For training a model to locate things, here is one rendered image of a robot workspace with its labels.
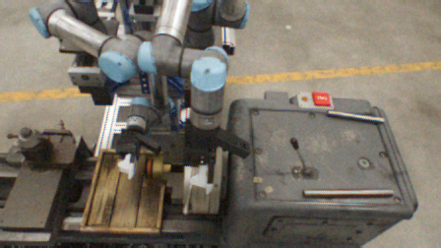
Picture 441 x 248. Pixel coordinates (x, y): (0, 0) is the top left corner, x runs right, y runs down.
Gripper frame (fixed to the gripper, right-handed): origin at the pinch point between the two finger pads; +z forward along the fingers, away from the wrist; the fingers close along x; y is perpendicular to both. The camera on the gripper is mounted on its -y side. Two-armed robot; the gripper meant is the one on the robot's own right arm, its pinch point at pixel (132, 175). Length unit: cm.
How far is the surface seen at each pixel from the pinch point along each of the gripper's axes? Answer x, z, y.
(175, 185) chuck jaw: 3.8, 4.9, -16.4
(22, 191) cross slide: -10.5, 2.8, 41.7
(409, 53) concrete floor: -107, -203, -236
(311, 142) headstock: 18, -6, -63
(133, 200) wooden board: -19.0, 1.7, 1.9
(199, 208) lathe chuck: 2.6, 12.4, -25.1
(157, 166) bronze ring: 4.5, -1.8, -9.2
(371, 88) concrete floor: -107, -152, -183
